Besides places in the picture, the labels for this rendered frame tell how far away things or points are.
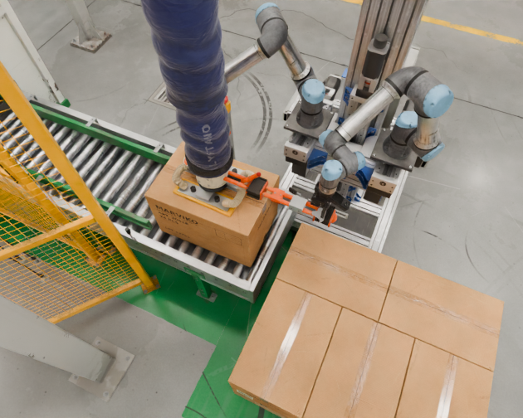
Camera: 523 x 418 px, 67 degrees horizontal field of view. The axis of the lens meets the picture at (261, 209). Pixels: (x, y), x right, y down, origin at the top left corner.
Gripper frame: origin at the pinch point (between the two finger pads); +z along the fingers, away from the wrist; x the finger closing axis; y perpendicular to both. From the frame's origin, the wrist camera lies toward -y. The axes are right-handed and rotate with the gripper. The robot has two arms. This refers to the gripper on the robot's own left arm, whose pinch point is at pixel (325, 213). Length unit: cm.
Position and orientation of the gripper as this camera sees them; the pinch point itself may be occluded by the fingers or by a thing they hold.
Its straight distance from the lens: 185.5
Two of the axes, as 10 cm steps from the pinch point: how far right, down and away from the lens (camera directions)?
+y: -9.0, -3.7, 2.2
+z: 0.0, 5.1, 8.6
